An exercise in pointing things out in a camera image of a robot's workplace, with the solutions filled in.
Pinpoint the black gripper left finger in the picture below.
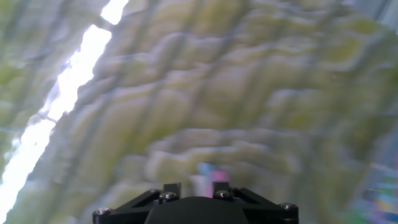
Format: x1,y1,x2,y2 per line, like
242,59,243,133
92,182,183,224

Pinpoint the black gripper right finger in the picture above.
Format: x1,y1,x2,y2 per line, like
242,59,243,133
211,181,300,224

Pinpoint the pink blue white puzzle piece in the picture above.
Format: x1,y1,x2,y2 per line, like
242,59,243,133
190,161,231,198

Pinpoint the green marble pattern mat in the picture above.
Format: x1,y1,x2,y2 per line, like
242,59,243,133
0,0,398,224

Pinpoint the butterfly girl puzzle board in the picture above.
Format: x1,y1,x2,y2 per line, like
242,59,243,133
348,167,398,224

